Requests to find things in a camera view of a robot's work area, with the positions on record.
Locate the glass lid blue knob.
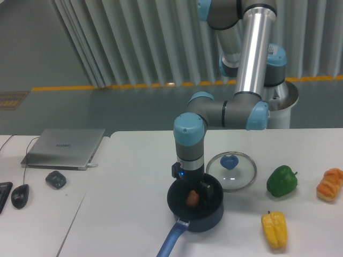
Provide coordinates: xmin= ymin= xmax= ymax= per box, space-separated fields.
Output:
xmin=205 ymin=152 xmax=257 ymax=193

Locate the dark earbuds case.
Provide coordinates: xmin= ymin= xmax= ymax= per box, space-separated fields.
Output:
xmin=45 ymin=170 xmax=66 ymax=190

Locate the orange croissant bread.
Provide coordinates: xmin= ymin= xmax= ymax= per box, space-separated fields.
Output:
xmin=316 ymin=168 xmax=342 ymax=202

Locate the black mouse cable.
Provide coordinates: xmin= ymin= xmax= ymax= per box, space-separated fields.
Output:
xmin=22 ymin=137 xmax=41 ymax=186

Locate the black keyboard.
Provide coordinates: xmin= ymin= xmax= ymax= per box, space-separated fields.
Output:
xmin=0 ymin=182 xmax=13 ymax=214

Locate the yellow bell pepper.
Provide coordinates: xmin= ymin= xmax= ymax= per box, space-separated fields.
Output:
xmin=261 ymin=211 xmax=288 ymax=249

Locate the silver laptop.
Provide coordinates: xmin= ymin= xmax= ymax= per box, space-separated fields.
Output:
xmin=21 ymin=128 xmax=105 ymax=170

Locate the white folding screen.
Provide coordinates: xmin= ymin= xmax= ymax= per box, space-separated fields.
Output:
xmin=55 ymin=1 xmax=342 ymax=88

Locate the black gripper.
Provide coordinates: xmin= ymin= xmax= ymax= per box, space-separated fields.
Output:
xmin=171 ymin=162 xmax=213 ymax=201

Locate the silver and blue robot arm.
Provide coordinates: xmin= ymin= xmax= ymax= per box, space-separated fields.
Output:
xmin=172 ymin=1 xmax=277 ymax=200

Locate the dark blue saucepan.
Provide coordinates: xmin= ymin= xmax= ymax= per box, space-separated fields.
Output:
xmin=157 ymin=174 xmax=223 ymax=256

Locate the green bell pepper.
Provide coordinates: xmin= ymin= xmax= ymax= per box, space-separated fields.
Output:
xmin=266 ymin=165 xmax=298 ymax=198

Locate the brown egg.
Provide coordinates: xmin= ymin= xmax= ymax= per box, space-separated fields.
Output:
xmin=185 ymin=190 xmax=200 ymax=208

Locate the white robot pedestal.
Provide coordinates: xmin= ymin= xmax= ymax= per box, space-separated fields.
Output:
xmin=262 ymin=80 xmax=299 ymax=129

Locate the black computer mouse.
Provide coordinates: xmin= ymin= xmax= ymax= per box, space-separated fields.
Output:
xmin=11 ymin=184 xmax=29 ymax=209

